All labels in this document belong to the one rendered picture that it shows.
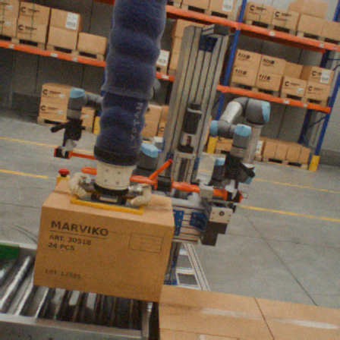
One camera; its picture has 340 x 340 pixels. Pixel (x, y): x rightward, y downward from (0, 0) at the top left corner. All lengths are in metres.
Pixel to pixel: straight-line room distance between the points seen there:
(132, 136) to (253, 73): 7.82
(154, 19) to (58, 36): 7.35
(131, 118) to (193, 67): 0.88
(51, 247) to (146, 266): 0.44
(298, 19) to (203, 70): 7.53
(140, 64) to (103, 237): 0.79
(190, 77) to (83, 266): 1.34
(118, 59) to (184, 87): 0.87
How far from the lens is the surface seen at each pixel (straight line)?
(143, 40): 1.73
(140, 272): 1.88
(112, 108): 1.76
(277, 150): 9.98
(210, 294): 2.39
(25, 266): 2.37
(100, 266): 1.87
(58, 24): 9.06
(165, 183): 1.88
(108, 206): 1.82
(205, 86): 2.57
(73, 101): 2.10
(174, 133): 2.56
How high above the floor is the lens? 1.75
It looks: 14 degrees down
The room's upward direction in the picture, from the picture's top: 12 degrees clockwise
